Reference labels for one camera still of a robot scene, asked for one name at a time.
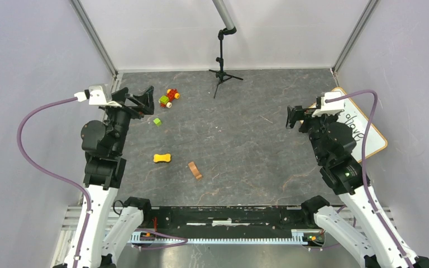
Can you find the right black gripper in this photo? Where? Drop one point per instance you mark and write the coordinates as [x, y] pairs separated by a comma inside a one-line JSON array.
[[298, 112]]

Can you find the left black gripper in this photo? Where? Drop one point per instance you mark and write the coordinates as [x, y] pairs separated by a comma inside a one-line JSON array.
[[145, 102]]

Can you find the yellow bone-shaped eraser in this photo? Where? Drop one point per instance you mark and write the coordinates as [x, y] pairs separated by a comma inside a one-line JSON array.
[[158, 158]]

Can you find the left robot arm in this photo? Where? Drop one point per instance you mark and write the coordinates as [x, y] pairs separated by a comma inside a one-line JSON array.
[[103, 142]]

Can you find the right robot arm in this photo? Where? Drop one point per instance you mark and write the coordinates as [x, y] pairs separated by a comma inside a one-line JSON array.
[[378, 243]]

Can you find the red toy brick car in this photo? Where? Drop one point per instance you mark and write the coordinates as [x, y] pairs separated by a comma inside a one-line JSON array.
[[166, 101]]

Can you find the small green cube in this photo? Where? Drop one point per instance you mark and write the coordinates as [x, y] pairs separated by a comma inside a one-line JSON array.
[[157, 121]]

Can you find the brown wooden arch block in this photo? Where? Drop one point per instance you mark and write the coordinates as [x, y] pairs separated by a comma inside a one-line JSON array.
[[193, 168]]

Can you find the black tripod stand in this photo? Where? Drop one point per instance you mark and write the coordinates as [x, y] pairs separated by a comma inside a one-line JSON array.
[[221, 74]]

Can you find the grey overhead pole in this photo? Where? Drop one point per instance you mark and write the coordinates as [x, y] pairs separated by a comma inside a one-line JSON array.
[[225, 16]]

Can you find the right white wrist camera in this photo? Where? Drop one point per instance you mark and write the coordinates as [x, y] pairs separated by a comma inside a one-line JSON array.
[[329, 108]]

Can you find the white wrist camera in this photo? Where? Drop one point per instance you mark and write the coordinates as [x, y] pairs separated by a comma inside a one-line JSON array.
[[96, 95], [329, 108]]

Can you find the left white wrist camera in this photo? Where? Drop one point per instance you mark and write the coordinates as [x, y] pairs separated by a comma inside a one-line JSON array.
[[96, 95]]

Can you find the white whiteboard wooden frame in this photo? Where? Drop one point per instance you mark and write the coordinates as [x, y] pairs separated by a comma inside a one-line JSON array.
[[356, 119]]

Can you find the white cable comb strip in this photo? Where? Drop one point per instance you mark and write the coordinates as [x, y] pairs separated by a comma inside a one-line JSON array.
[[296, 238]]

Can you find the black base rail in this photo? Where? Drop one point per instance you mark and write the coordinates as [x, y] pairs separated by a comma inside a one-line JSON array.
[[219, 222]]

